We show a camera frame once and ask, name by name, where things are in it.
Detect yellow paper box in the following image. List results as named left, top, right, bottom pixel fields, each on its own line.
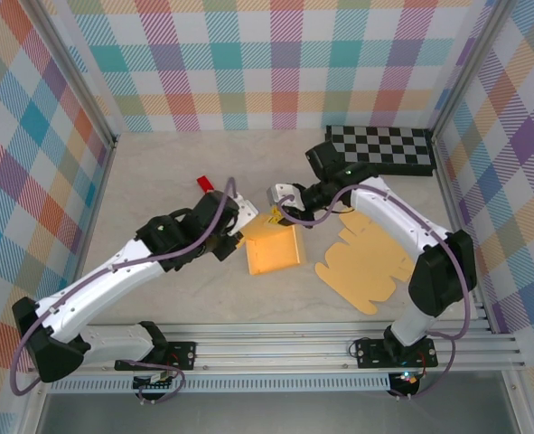
left=241, top=211, right=309, bottom=276
left=314, top=211, right=417, bottom=316

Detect black grey chessboard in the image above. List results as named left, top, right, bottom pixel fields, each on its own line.
left=323, top=125, right=437, bottom=178

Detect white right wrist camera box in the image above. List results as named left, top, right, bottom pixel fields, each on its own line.
left=265, top=182, right=304, bottom=212

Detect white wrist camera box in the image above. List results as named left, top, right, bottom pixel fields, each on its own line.
left=229, top=193, right=262, bottom=236
left=265, top=182, right=304, bottom=212

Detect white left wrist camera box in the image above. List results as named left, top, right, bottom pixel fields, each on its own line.
left=229, top=193, right=262, bottom=236

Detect aluminium side rail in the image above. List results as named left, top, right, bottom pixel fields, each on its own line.
left=432, top=135, right=494, bottom=334
left=57, top=137, right=119, bottom=339

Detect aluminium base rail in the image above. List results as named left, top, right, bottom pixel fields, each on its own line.
left=26, top=320, right=528, bottom=375

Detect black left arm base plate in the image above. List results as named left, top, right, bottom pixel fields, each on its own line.
left=114, top=341, right=198, bottom=373

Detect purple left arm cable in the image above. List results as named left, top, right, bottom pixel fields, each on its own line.
left=9, top=176, right=239, bottom=405

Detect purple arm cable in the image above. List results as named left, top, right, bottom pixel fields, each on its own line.
left=9, top=176, right=239, bottom=405
left=278, top=184, right=472, bottom=401

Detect perforated metal cable tray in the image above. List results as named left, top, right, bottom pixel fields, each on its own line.
left=47, top=377, right=393, bottom=393

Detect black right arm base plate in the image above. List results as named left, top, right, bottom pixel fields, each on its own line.
left=354, top=338, right=439, bottom=369

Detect aluminium corner post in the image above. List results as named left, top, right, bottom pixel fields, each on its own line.
left=30, top=0, right=119, bottom=150
left=430, top=0, right=519, bottom=144

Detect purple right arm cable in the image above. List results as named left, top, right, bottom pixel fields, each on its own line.
left=278, top=184, right=472, bottom=401

